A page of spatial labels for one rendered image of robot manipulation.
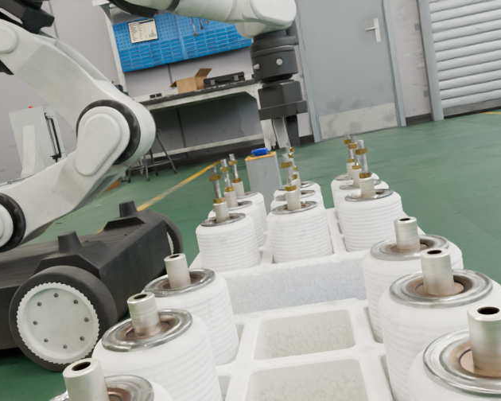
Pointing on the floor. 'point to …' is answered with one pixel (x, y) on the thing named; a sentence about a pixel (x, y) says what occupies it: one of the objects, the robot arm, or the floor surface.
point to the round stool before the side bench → (152, 161)
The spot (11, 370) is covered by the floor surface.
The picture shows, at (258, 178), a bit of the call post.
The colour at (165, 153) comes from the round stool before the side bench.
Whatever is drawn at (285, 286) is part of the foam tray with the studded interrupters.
